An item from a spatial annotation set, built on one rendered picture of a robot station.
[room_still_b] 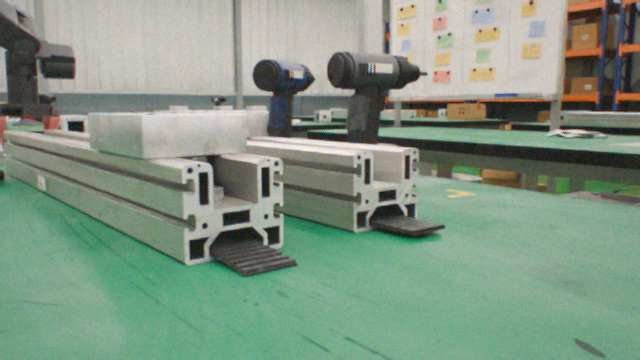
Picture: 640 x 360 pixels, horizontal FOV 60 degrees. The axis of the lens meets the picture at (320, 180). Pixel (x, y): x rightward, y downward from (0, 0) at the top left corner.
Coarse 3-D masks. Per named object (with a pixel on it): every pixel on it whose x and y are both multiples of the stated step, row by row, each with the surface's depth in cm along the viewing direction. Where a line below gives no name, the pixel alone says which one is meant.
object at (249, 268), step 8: (272, 256) 47; (280, 256) 47; (288, 256) 47; (240, 264) 44; (248, 264) 45; (256, 264) 45; (264, 264) 45; (272, 264) 45; (280, 264) 45; (288, 264) 46; (296, 264) 46; (240, 272) 44; (248, 272) 44; (256, 272) 44; (264, 272) 44
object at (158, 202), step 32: (32, 160) 88; (64, 160) 73; (96, 160) 62; (128, 160) 54; (160, 160) 49; (224, 160) 54; (256, 160) 50; (64, 192) 75; (96, 192) 64; (128, 192) 55; (160, 192) 49; (192, 192) 46; (224, 192) 55; (256, 192) 50; (128, 224) 56; (160, 224) 50; (192, 224) 47; (224, 224) 49; (256, 224) 50; (192, 256) 48
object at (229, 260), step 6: (252, 252) 47; (258, 252) 48; (264, 252) 48; (270, 252) 48; (276, 252) 48; (222, 258) 46; (228, 258) 46; (234, 258) 46; (240, 258) 46; (246, 258) 46; (252, 258) 46; (258, 258) 46; (228, 264) 45; (234, 264) 45
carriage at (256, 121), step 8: (168, 112) 91; (184, 112) 86; (192, 112) 84; (200, 112) 82; (208, 112) 81; (216, 112) 82; (224, 112) 83; (232, 112) 84; (240, 112) 84; (248, 112) 85; (256, 112) 86; (264, 112) 87; (248, 120) 85; (256, 120) 86; (264, 120) 87; (248, 128) 86; (256, 128) 87; (264, 128) 87
